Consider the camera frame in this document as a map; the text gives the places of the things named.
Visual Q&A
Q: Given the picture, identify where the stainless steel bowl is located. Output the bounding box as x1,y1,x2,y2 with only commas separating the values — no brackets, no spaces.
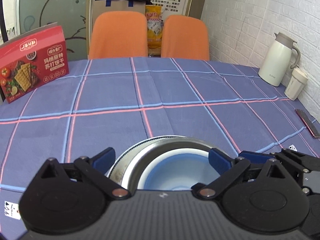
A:
120,137,220,192

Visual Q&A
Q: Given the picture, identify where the blue translucent plastic bowl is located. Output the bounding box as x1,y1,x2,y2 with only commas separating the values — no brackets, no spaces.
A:
143,154,218,191

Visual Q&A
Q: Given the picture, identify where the white ceramic bowl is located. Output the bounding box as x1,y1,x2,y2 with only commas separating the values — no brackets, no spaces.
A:
135,151,218,190

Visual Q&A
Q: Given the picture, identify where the dirty white rimmed plate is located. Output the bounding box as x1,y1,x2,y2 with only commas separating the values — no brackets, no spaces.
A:
105,135,184,184

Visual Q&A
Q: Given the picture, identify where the blue plaid tablecloth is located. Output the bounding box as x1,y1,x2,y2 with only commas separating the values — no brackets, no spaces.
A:
1,57,319,239

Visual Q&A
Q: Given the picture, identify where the red cased smartphone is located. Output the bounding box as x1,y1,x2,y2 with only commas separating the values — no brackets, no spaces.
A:
295,109,319,139

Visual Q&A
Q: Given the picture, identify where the white lidded cup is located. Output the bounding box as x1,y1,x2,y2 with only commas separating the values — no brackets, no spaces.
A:
285,67,309,101

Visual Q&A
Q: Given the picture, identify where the white thermos jug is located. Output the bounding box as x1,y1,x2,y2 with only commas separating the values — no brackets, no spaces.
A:
258,32,301,87

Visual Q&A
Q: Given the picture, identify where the red cracker box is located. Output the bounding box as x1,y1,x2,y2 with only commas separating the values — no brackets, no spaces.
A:
0,23,69,103

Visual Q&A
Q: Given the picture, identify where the left orange chair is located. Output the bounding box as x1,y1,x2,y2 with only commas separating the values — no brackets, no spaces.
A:
88,11,148,60

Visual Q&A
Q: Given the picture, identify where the orange chair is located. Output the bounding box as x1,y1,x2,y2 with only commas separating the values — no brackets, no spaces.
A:
161,15,210,61
88,11,148,60

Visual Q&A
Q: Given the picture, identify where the right orange chair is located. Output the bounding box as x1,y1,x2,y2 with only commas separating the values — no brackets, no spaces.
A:
161,15,210,61

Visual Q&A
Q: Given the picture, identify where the brown cardboard box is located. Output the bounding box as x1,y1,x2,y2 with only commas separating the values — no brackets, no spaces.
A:
91,0,146,25

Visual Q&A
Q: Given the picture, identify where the yellow snack bag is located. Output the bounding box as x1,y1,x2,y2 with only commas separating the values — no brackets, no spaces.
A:
145,5,163,56

